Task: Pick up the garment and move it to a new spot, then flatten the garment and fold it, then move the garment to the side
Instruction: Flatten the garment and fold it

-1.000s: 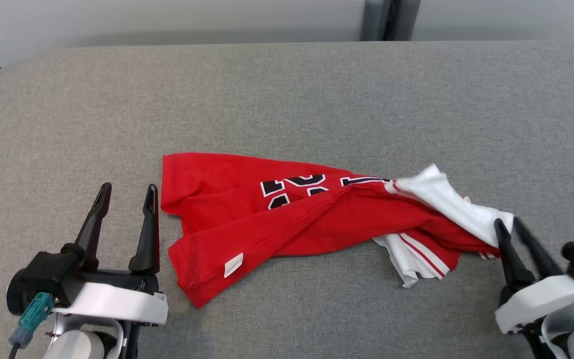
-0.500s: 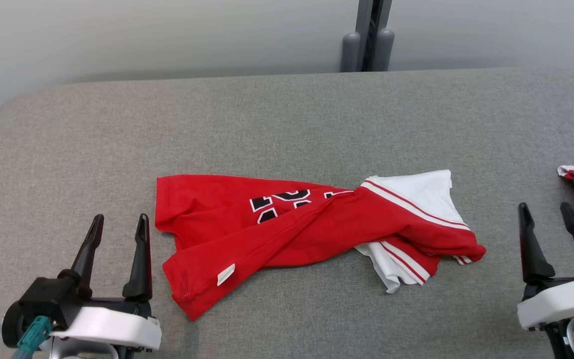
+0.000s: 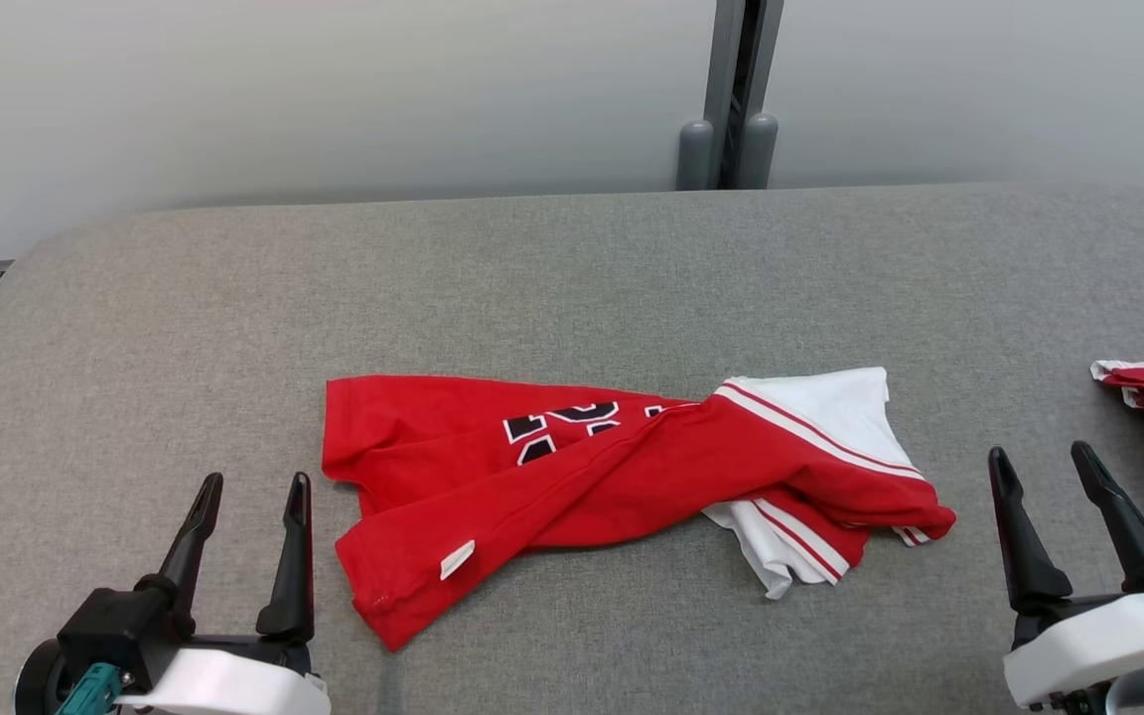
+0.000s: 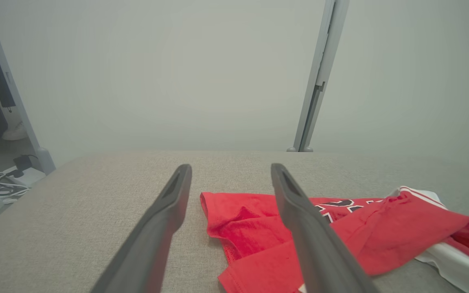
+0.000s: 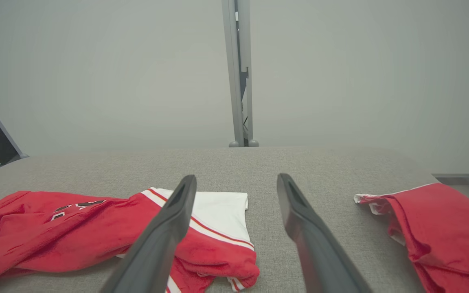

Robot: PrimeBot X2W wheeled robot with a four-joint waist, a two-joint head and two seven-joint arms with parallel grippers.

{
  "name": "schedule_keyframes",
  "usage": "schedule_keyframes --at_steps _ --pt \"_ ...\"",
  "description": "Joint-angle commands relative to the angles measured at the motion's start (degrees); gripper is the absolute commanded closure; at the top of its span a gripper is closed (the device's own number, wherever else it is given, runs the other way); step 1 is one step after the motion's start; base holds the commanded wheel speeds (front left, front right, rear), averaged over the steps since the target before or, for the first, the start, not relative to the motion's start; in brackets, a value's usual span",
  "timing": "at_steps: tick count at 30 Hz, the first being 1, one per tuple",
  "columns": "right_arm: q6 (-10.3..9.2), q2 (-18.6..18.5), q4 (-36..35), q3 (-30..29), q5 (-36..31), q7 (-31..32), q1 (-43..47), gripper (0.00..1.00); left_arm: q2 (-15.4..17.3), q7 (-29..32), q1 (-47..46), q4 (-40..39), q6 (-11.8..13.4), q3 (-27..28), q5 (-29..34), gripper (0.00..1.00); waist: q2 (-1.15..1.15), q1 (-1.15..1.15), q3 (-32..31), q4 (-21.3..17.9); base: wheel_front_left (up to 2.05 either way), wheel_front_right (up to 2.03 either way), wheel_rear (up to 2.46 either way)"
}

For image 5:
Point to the grey metal frame post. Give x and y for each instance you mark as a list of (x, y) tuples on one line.
[(232, 61)]

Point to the red shorts with white trim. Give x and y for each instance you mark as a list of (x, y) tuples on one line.
[(446, 236)]

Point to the red shirt with white sleeves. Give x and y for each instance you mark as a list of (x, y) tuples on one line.
[(55, 236)]

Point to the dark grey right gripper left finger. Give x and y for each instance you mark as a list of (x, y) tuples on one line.
[(157, 244)]

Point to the grey slanted metal frame leg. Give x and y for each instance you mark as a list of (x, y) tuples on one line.
[(23, 156)]

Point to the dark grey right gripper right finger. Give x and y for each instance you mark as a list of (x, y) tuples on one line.
[(316, 252)]

